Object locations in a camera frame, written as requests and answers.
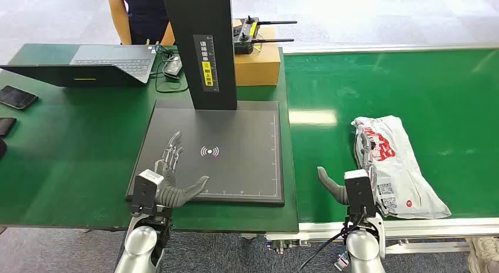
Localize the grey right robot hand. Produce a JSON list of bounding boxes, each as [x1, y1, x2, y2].
[[317, 131, 379, 207]]

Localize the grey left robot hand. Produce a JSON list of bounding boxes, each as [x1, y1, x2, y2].
[[154, 131, 210, 208]]

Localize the white red-printed plastic package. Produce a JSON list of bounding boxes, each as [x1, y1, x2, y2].
[[351, 115, 452, 220]]

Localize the black inbound scanner machine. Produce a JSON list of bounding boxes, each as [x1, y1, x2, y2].
[[125, 0, 285, 207]]

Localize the green conveyor belt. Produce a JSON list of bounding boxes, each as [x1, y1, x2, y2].
[[266, 43, 499, 257]]

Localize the brown cardboard box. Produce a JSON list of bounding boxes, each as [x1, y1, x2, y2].
[[232, 18, 281, 87]]

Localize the green table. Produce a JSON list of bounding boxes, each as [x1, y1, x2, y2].
[[0, 43, 300, 234]]

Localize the black power adapter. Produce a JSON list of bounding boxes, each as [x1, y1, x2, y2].
[[162, 56, 183, 79]]

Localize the grey open laptop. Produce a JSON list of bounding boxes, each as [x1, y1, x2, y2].
[[0, 44, 158, 88]]

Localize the white knitted shoe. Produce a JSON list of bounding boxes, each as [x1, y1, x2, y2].
[[466, 237, 499, 273]]

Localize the black remote controller with antennas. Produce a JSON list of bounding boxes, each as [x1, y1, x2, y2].
[[233, 15, 298, 55]]

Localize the black smartphone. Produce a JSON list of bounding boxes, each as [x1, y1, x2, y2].
[[0, 117, 18, 138], [0, 85, 39, 110]]

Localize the person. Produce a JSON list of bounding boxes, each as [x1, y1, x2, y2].
[[104, 0, 176, 46]]

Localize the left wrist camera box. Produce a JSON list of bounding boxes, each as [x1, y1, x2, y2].
[[130, 169, 165, 218]]

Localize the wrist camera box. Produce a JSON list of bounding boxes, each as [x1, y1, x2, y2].
[[344, 169, 377, 218], [130, 169, 165, 218]]

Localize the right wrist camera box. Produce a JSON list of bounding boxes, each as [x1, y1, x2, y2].
[[344, 169, 377, 218]]

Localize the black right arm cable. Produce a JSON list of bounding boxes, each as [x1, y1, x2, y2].
[[298, 217, 354, 273]]

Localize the black laptop cable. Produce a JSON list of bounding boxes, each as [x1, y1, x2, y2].
[[147, 39, 190, 94]]

